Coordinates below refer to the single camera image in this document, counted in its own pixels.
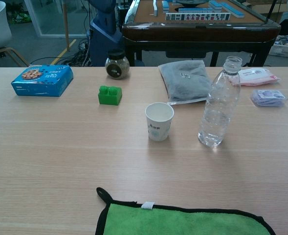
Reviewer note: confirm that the white power strip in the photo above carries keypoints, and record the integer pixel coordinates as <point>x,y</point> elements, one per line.
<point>82,46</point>

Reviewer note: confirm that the white plastic basket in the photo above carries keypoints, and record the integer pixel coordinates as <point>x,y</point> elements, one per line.
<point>285,50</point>

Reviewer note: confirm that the small purple plastic box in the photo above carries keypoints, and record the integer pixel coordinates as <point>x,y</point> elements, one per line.
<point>268,98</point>

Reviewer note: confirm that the grey towel in plastic bag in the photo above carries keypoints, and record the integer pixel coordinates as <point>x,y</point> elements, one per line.
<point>185,83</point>

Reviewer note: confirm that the white printed paper cup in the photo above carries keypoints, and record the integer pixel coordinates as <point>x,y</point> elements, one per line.
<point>158,129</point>

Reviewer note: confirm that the clear plastic water bottle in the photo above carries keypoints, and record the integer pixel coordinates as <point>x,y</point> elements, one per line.
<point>217,110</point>

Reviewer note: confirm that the dark wood mahjong table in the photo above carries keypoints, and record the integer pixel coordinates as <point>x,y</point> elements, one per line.
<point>195,34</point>

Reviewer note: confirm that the glass jar black lid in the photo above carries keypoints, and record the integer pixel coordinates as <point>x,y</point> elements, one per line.
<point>117,67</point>

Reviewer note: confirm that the blue mahjong tile stack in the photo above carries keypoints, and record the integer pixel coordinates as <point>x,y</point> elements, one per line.
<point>165,6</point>
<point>195,10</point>
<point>231,11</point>

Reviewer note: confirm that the green toy building block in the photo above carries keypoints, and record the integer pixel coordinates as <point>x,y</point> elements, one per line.
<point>109,99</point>

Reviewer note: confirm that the white mahjong tile row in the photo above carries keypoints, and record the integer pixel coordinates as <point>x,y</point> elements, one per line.
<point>197,16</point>

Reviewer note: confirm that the green cloth black trim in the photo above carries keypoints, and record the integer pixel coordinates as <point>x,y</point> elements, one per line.
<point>170,220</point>

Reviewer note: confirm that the wooden pole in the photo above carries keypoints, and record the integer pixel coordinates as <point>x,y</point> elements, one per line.
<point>66,29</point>

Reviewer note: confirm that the pink wet wipes pack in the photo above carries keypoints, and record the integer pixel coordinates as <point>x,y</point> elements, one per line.
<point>256,76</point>

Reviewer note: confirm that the blue chair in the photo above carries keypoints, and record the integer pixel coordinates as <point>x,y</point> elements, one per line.
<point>102,44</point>

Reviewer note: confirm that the blue cookie box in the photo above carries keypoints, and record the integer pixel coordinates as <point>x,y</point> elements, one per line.
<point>41,83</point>

